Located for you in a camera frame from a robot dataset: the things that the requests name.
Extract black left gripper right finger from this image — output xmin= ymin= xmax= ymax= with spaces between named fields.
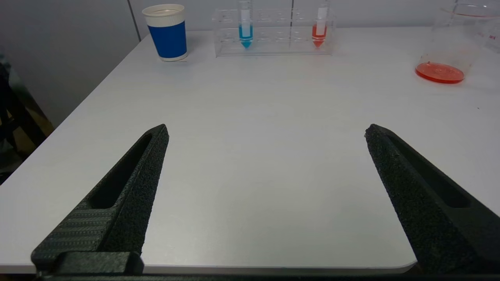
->
xmin=364 ymin=124 xmax=500 ymax=276

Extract test tube with red pigment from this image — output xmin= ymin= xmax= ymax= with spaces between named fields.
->
xmin=311 ymin=0 xmax=329 ymax=48

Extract test tube with blue pigment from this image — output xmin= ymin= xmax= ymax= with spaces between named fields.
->
xmin=239 ymin=0 xmax=254 ymax=49

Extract clear acrylic test tube rack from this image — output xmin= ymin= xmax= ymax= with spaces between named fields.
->
xmin=212 ymin=7 xmax=336 ymax=57

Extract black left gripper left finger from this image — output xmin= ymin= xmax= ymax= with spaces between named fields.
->
xmin=31 ymin=124 xmax=170 ymax=276

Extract black framed wooden table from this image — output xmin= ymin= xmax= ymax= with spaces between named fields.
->
xmin=0 ymin=55 xmax=52 ymax=184

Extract clear glass beaker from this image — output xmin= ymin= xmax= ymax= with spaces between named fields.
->
xmin=415 ymin=2 xmax=500 ymax=85

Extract blue white paper cup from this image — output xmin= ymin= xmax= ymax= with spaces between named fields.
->
xmin=142 ymin=4 xmax=188 ymax=62

